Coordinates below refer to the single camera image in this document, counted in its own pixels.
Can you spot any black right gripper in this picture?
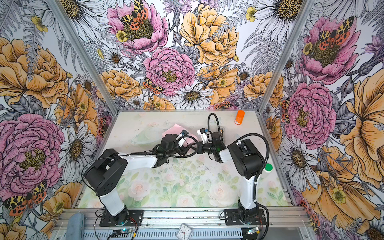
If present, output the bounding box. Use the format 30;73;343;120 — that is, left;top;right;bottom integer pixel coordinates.
190;141;216;154

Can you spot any purple and pink wrapping paper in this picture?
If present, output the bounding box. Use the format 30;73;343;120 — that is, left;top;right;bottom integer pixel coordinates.
162;124;198;147

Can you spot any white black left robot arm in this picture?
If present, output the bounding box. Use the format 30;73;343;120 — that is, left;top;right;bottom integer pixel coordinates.
84;130;198;217

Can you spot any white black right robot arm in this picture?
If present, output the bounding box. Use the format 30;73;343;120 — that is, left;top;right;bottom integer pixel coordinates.
197;128;270;221

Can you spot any orange plastic bottle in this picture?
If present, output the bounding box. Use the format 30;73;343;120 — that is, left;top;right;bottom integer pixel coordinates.
235;110;245;125

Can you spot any green round cap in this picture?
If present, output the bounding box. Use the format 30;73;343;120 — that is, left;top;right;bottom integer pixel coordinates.
264;164;274;173

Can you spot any small white clock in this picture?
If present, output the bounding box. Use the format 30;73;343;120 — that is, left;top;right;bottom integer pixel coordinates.
176;224;193;240

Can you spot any black corrugated cable conduit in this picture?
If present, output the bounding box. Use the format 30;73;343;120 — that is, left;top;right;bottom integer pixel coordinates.
206;112;271;240

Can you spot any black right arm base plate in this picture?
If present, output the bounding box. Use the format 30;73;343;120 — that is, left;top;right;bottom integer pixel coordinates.
224;208;267;226

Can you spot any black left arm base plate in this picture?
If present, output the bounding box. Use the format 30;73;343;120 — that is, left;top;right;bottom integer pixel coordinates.
99;209;144;227

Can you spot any aluminium frame rail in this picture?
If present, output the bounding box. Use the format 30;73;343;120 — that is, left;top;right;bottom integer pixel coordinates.
51;207;316;240

